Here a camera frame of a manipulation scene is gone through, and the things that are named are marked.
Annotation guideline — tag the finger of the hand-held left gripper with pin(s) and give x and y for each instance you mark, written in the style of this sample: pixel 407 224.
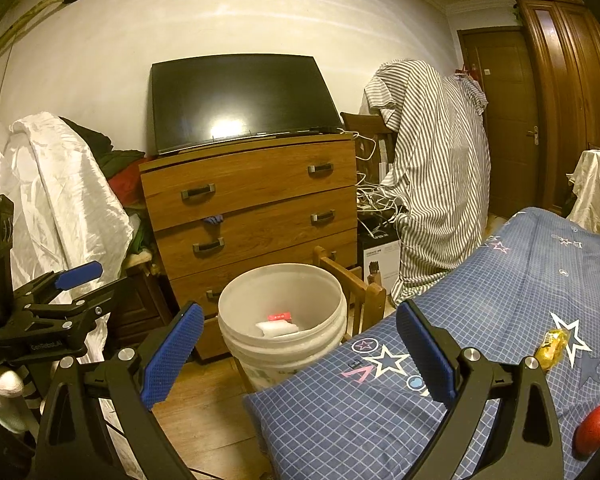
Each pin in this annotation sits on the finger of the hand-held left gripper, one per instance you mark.
pixel 77 275
pixel 80 305

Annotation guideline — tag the red apple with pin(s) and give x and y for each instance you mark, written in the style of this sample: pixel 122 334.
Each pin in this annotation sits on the red apple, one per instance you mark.
pixel 595 430

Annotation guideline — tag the grey striped cloth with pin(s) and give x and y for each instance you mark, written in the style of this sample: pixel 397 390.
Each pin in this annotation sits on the grey striped cloth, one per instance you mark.
pixel 440 185

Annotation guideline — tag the dark wooden chair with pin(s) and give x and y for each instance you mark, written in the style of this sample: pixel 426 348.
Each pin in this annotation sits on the dark wooden chair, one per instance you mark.
pixel 360 122

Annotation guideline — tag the black flat television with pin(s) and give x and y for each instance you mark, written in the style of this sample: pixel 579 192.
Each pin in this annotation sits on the black flat television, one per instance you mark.
pixel 240 100

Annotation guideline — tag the brown wooden wardrobe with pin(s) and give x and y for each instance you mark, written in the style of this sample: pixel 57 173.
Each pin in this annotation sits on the brown wooden wardrobe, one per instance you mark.
pixel 580 85

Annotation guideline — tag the yellow snack wrapper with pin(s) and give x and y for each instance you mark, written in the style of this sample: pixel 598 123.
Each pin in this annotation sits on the yellow snack wrapper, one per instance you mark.
pixel 552 350

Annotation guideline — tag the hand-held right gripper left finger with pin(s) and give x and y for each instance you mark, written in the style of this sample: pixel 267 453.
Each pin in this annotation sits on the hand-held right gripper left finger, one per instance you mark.
pixel 172 355

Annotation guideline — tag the person's left hand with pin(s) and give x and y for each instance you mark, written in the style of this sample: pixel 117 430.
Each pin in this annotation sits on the person's left hand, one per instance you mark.
pixel 5 385

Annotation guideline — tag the wooden chest of drawers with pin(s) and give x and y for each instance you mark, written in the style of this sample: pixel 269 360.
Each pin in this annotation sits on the wooden chest of drawers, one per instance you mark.
pixel 260 185

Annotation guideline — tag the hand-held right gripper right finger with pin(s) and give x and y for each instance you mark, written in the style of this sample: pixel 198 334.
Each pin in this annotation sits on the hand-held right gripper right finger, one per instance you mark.
pixel 427 355

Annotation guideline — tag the beige wall pipe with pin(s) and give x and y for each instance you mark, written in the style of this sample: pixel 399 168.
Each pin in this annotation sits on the beige wall pipe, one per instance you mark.
pixel 35 22

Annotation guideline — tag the blue cloth scrap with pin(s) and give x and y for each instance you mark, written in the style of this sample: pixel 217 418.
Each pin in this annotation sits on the blue cloth scrap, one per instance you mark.
pixel 214 219

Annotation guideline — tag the blue star printed blanket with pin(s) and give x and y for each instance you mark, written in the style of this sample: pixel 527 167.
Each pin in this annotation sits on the blue star printed blanket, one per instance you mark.
pixel 505 310

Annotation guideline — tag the small light wooden chair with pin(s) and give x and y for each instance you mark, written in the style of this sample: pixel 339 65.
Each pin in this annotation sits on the small light wooden chair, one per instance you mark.
pixel 365 295

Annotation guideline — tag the red clothes hanger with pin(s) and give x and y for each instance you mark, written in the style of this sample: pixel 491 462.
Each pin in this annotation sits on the red clothes hanger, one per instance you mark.
pixel 467 72

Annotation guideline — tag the white plastic bucket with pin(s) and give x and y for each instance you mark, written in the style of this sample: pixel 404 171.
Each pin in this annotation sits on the white plastic bucket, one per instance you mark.
pixel 280 355

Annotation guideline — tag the pile of dark clothes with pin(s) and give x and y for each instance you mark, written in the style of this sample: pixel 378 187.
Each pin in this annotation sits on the pile of dark clothes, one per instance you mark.
pixel 110 160

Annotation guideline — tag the dark wooden cabinet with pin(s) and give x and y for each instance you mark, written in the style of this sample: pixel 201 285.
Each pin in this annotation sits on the dark wooden cabinet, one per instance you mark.
pixel 140 300

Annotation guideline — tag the black and white cardboard box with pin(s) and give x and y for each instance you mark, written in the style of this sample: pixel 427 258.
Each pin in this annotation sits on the black and white cardboard box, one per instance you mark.
pixel 380 260

